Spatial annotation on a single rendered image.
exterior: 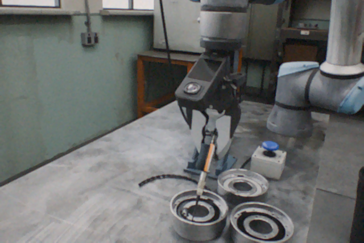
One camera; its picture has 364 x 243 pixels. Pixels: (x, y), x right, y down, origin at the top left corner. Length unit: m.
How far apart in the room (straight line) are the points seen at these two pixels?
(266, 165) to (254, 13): 3.73
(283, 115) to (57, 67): 1.69
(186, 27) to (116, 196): 2.31
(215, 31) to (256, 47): 3.91
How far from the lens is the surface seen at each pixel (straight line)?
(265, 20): 4.36
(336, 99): 0.96
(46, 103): 2.30
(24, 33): 2.15
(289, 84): 1.02
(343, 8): 0.91
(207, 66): 0.49
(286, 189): 0.75
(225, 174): 0.70
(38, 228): 0.63
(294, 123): 1.04
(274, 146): 0.77
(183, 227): 0.55
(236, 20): 0.49
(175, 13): 2.90
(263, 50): 4.38
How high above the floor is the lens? 1.18
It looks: 17 degrees down
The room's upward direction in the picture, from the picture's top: 2 degrees clockwise
